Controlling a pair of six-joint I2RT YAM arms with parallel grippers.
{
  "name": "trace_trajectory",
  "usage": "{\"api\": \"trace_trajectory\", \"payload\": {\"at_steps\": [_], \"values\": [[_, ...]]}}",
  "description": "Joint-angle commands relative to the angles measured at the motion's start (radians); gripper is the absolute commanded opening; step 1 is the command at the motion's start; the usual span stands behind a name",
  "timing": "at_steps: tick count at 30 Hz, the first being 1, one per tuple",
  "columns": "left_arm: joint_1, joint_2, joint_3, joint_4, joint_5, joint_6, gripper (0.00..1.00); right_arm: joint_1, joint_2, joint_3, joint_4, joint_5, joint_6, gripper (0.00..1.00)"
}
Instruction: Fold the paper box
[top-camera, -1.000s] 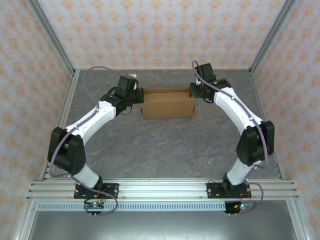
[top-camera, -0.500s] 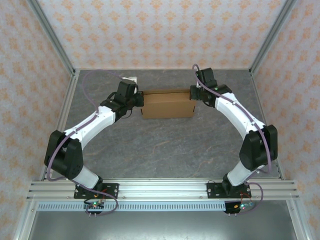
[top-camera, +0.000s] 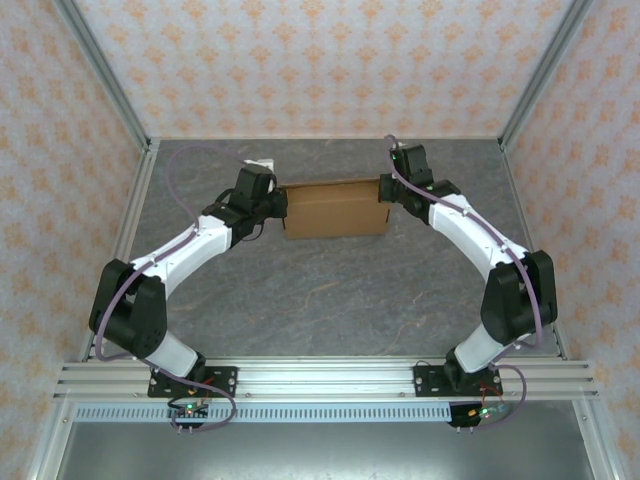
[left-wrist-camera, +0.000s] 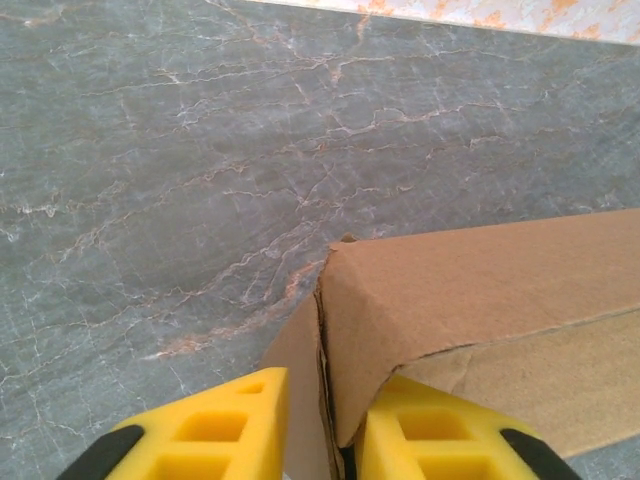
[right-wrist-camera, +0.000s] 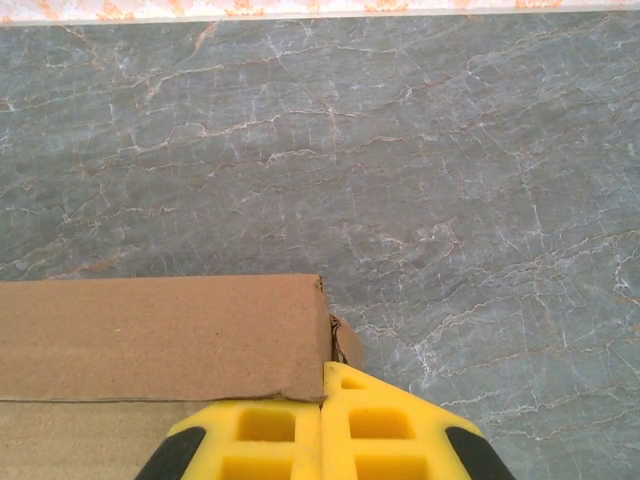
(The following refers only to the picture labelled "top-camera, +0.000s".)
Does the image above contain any slotted grey cable duct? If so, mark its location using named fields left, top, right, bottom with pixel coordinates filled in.
left=74, top=404, right=454, bottom=424

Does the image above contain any brown cardboard box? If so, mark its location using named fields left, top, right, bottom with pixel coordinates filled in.
left=280, top=177, right=391, bottom=241

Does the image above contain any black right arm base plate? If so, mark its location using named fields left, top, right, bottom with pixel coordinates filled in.
left=413, top=364, right=501, bottom=399

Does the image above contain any long aluminium mounting rail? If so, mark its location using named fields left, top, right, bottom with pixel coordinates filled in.
left=53, top=357, right=599, bottom=401

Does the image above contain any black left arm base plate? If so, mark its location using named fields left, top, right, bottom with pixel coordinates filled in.
left=147, top=366, right=239, bottom=399

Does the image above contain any aluminium side rail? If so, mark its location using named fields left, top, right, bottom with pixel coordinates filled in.
left=79, top=139, right=161, bottom=361
left=499, top=139, right=569, bottom=361

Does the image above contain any aluminium frame post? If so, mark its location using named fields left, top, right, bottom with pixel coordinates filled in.
left=52, top=0, right=154, bottom=151
left=499, top=0, right=596, bottom=149

